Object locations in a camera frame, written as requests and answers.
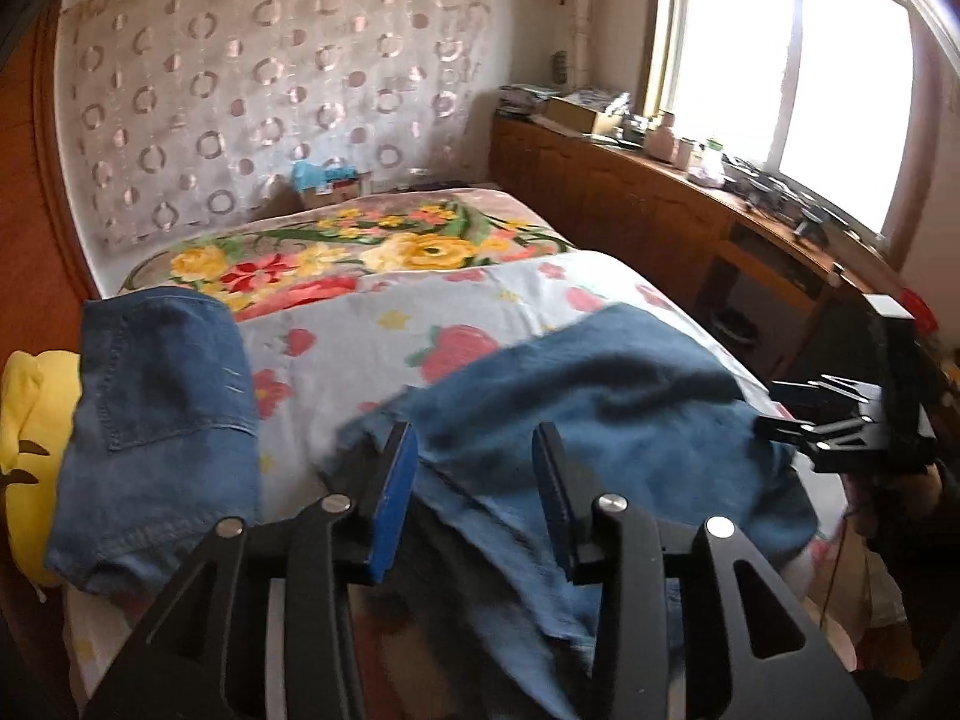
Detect strawberry print bed sheet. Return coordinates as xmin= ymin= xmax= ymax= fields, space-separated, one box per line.
xmin=64 ymin=249 xmax=856 ymax=720

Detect small cardboard box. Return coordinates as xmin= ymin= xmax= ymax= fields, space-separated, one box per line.
xmin=296 ymin=169 xmax=374 ymax=212

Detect patterned window drape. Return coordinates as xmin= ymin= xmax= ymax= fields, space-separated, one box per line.
xmin=544 ymin=0 xmax=662 ymax=87

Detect dark blue denim pants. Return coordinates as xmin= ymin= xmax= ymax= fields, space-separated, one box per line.
xmin=322 ymin=304 xmax=818 ymax=720

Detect yellow plush toy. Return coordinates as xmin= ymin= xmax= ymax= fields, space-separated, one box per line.
xmin=0 ymin=349 xmax=83 ymax=590

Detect window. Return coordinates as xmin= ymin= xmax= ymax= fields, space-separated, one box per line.
xmin=637 ymin=0 xmax=946 ymax=241

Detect circle pattern curtain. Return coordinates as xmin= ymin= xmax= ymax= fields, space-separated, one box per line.
xmin=56 ymin=0 xmax=503 ymax=256

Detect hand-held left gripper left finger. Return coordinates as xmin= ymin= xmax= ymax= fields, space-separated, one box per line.
xmin=82 ymin=420 xmax=419 ymax=720

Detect clutter of small items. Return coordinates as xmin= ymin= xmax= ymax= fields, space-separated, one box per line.
xmin=499 ymin=82 xmax=886 ymax=250

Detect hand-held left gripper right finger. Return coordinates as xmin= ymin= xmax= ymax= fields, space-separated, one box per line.
xmin=531 ymin=424 xmax=875 ymax=720

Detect flat cardboard box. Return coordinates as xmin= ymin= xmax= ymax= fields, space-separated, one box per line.
xmin=541 ymin=96 xmax=623 ymax=136

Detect light blue denim pants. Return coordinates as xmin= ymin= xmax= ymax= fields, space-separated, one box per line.
xmin=45 ymin=286 xmax=262 ymax=595

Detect floral blanket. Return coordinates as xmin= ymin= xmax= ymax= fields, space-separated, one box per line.
xmin=116 ymin=187 xmax=578 ymax=323

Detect long wooden cabinet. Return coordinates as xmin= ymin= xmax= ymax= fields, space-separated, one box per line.
xmin=491 ymin=112 xmax=923 ymax=421

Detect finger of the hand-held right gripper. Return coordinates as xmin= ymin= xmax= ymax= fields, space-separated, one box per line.
xmin=769 ymin=373 xmax=884 ymax=421
xmin=752 ymin=412 xmax=892 ymax=475

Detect blue packet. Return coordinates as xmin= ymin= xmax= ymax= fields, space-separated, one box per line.
xmin=291 ymin=160 xmax=357 ymax=193

